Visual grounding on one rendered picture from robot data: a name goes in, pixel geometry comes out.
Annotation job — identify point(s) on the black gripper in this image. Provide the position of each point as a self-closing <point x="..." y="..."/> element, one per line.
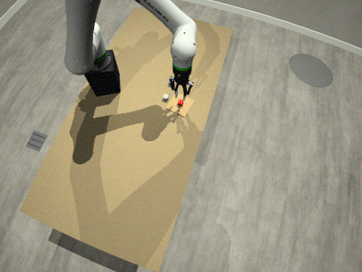
<point x="183" y="82"/>

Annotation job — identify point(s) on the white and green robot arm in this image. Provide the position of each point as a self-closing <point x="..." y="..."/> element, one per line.
<point x="83" y="34"/>

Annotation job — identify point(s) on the tan square mat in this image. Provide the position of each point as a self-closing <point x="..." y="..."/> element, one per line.
<point x="181" y="110"/>

